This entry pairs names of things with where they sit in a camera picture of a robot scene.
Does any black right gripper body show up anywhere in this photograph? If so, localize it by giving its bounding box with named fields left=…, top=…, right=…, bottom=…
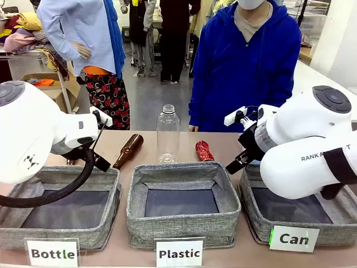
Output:
left=238, top=122, right=269, bottom=168

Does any colourful clothes pile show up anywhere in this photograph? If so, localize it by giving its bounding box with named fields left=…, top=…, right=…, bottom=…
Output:
left=0, top=11, right=70, bottom=82

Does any white Plastic label sign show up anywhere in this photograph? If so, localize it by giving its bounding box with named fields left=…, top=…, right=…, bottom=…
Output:
left=153, top=237, right=206, bottom=268

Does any black stand pole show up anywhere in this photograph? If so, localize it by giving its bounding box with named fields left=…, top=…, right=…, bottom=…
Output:
left=296, top=0, right=309, bottom=28

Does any open cardboard box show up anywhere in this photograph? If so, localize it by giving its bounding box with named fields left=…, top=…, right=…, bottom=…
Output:
left=21, top=71, right=82, bottom=114

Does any clear plastic bottle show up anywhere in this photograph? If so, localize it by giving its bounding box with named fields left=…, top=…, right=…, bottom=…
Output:
left=156, top=104, right=181, bottom=165

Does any blue hoodie person right forearm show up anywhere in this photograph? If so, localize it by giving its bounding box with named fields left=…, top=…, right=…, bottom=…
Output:
left=189, top=75, right=217, bottom=128

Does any white table with clothes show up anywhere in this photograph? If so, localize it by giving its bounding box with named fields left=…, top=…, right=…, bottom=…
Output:
left=0, top=46, right=80, bottom=114

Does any person in black coat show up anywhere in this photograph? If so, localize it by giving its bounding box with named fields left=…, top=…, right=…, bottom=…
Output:
left=159, top=0, right=202, bottom=85

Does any white Can label sign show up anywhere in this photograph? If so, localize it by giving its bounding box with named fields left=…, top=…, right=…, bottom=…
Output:
left=268, top=225, right=320, bottom=253

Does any person in blue hoodie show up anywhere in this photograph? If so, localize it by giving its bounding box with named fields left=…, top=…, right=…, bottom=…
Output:
left=189, top=0, right=302, bottom=133

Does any grey fabric basket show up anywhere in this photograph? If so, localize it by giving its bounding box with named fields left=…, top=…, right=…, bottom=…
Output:
left=126, top=161, right=242, bottom=249
left=0, top=165, right=122, bottom=251
left=238, top=164, right=357, bottom=247

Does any person in light blue shirt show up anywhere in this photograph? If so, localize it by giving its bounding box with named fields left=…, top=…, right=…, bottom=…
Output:
left=36, top=0, right=131, bottom=131

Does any light blue shirt person hand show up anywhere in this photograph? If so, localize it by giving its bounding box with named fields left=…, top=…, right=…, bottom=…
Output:
left=70, top=41, right=93, bottom=60

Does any white rounded table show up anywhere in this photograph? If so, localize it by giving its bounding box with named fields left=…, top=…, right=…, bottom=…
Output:
left=291, top=59, right=357, bottom=98

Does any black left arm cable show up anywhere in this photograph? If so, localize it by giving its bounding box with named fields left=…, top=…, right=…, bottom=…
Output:
left=0, top=146, right=95, bottom=209

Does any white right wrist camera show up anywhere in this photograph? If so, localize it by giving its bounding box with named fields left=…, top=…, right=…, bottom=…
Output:
left=224, top=106, right=248, bottom=126

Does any wire shelf with bins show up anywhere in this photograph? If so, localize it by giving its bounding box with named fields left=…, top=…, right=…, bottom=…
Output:
left=300, top=0, right=331, bottom=37

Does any white Bottle label sign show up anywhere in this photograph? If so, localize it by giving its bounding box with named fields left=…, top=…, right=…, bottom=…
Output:
left=24, top=237, right=81, bottom=267

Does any blue hoodie person left forearm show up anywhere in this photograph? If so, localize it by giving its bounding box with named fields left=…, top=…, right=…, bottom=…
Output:
left=263, top=66, right=297, bottom=111

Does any person in grey trousers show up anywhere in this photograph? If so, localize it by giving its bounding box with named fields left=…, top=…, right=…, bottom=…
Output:
left=119, top=0, right=157, bottom=78

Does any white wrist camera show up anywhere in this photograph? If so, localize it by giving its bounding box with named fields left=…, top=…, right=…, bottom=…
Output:
left=224, top=106, right=248, bottom=126
left=89, top=106, right=113, bottom=131

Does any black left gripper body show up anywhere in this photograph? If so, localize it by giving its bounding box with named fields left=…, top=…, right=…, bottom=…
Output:
left=66, top=146, right=95, bottom=166

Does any red crushed can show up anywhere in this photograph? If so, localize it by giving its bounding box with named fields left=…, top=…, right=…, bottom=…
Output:
left=195, top=140, right=215, bottom=162

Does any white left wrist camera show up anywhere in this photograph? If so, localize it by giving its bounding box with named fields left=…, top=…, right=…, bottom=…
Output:
left=89, top=106, right=113, bottom=131

